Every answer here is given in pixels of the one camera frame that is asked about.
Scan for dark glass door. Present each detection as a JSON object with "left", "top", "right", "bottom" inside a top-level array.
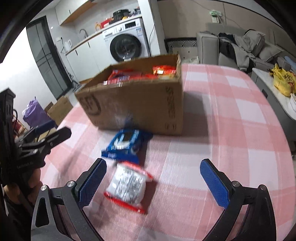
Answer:
[{"left": 26, "top": 16, "right": 72, "bottom": 99}]

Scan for white red snack pack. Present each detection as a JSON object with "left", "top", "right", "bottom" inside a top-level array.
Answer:
[{"left": 104, "top": 161, "right": 154, "bottom": 214}]

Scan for white marble coffee table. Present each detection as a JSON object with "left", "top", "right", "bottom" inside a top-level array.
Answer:
[{"left": 251, "top": 68, "right": 295, "bottom": 152}]

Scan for black rice cooker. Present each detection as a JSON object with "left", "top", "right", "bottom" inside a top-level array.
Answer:
[{"left": 113, "top": 9, "right": 130, "bottom": 22}]

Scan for blue oreo snack pack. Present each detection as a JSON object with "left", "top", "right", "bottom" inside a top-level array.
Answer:
[{"left": 101, "top": 128, "right": 153, "bottom": 165}]

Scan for white upper cabinets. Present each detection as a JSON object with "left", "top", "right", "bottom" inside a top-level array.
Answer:
[{"left": 55, "top": 0, "right": 96, "bottom": 25}]

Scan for grey sofa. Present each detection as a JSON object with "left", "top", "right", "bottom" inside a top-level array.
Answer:
[{"left": 197, "top": 23, "right": 295, "bottom": 74}]

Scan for white kitchen base cabinets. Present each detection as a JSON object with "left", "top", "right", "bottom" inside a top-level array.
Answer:
[{"left": 66, "top": 34, "right": 111, "bottom": 82}]

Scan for red oreo snack bag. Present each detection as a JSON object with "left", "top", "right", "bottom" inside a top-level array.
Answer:
[{"left": 103, "top": 69, "right": 147, "bottom": 85}]

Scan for small cardboard box on floor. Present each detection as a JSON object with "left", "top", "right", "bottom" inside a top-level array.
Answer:
[{"left": 44, "top": 96, "right": 73, "bottom": 126}]

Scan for yellow plastic bag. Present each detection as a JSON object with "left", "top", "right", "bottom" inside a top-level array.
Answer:
[{"left": 269, "top": 64, "right": 295, "bottom": 97}]

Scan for brown cardboard box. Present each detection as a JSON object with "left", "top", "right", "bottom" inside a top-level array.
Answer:
[{"left": 75, "top": 55, "right": 183, "bottom": 135}]

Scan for noodle snack bag in box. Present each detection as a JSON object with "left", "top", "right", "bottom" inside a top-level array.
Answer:
[{"left": 152, "top": 65, "right": 176, "bottom": 75}]

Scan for white washing machine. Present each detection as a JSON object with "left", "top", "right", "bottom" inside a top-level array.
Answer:
[{"left": 103, "top": 17, "right": 149, "bottom": 64}]

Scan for white electric kettle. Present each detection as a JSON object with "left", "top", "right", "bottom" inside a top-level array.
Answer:
[{"left": 64, "top": 40, "right": 73, "bottom": 52}]

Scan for pink plaid tablecloth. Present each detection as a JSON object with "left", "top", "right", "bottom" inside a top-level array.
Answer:
[{"left": 39, "top": 63, "right": 293, "bottom": 241}]

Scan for white power strip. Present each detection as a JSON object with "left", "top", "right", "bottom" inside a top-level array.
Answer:
[{"left": 209, "top": 10, "right": 222, "bottom": 24}]

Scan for purple plastic bag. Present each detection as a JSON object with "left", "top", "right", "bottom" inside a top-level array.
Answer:
[{"left": 22, "top": 97, "right": 52, "bottom": 128}]

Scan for clothes pile on sofa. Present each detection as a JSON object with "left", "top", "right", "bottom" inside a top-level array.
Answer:
[{"left": 218, "top": 29, "right": 265, "bottom": 73}]

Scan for person's left hand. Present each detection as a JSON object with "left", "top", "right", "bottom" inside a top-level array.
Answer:
[{"left": 4, "top": 168, "right": 43, "bottom": 204}]

